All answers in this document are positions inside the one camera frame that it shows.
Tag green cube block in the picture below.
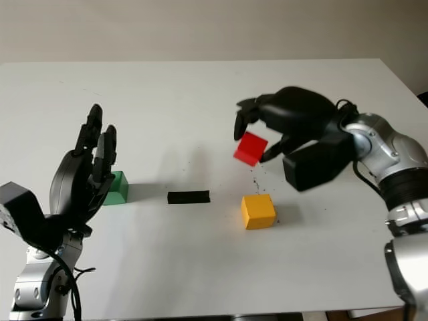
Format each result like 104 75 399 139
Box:
102 171 130 205

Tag yellow cube block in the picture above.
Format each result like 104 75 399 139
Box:
241 193 277 231

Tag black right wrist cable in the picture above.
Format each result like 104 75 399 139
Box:
335 98 385 198

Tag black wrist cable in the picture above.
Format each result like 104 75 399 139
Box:
335 98 385 198
36 247 96 321

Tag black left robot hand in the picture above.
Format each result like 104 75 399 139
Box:
49 104 118 233

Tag red cube block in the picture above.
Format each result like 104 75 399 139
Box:
233 131 269 167

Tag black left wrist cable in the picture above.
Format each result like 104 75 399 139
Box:
36 247 96 321

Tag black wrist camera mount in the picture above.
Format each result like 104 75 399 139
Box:
282 128 355 192
0 182 93 251

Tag dark grey robot torso edge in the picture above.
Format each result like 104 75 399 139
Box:
230 312 304 321

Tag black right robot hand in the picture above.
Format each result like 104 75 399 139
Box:
233 86 337 164

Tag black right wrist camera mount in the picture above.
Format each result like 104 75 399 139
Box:
282 128 355 192

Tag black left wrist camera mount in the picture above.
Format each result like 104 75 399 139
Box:
0 182 93 251

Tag black tape marker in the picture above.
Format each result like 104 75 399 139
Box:
167 190 211 205

